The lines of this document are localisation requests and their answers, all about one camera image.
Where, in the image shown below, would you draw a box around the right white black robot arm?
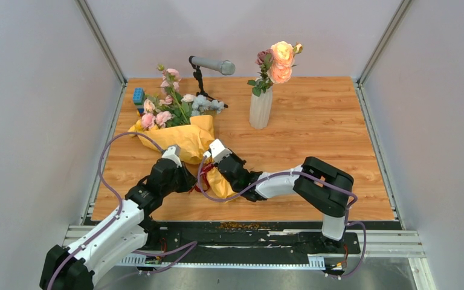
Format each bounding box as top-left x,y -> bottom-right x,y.
216,153 -> 357,253

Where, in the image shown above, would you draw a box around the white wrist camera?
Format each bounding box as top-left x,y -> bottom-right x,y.
161,144 -> 182,167
203,139 -> 232,163

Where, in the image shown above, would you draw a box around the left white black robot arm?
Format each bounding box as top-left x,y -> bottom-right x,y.
39,158 -> 196,289

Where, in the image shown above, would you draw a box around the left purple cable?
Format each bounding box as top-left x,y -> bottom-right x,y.
45,132 -> 165,290

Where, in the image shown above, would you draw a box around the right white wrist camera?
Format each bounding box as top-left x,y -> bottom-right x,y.
203,139 -> 232,163

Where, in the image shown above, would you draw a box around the dark red ribbon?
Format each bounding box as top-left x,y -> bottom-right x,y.
188,162 -> 215,193

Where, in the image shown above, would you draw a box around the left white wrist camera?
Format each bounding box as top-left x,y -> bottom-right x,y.
161,144 -> 182,167

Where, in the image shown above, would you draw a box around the orange flowers in vase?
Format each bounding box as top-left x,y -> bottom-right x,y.
247,41 -> 303,97

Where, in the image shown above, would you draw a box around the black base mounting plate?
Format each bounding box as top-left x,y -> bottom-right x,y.
142,221 -> 361,265

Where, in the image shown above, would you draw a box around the white ribbed vase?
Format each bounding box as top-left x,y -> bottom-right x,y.
249,88 -> 273,129

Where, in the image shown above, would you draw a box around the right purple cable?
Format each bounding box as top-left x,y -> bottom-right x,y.
196,153 -> 367,280

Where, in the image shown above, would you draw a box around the purple cable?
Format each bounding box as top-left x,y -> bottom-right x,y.
45,132 -> 165,290
196,153 -> 367,280

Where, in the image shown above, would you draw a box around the silver microphone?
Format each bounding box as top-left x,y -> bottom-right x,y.
188,56 -> 236,76

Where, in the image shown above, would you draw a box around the colourful toy block train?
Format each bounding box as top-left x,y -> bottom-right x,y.
132,88 -> 146,116

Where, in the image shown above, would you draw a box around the yellow flower bouquet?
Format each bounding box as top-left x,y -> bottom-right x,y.
129,65 -> 235,199

